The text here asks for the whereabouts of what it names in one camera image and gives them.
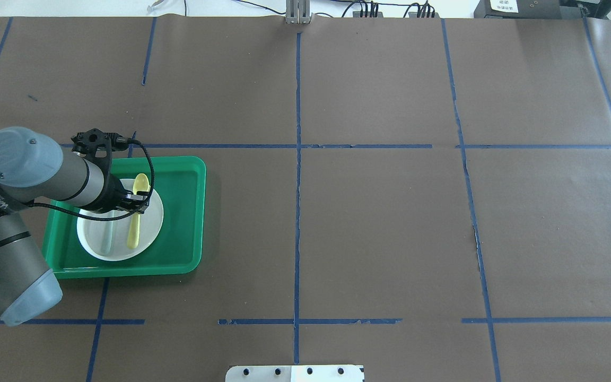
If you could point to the black desktop box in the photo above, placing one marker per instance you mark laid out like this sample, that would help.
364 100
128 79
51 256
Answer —
518 10

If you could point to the green plastic tray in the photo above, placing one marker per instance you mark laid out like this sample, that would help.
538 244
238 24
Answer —
180 181

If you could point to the aluminium frame post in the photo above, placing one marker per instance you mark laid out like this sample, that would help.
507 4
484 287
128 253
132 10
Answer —
298 12

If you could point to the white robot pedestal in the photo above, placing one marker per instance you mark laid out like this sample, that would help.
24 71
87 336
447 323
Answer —
313 372

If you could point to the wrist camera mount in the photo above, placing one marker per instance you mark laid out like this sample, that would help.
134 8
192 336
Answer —
97 147

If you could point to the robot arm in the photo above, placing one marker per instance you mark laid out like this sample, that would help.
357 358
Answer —
33 165

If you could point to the white round plate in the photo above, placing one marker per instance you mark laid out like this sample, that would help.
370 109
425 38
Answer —
108 240

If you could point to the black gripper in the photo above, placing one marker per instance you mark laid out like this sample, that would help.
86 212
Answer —
113 195

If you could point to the yellow plastic spoon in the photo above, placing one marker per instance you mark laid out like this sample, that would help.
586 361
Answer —
141 185

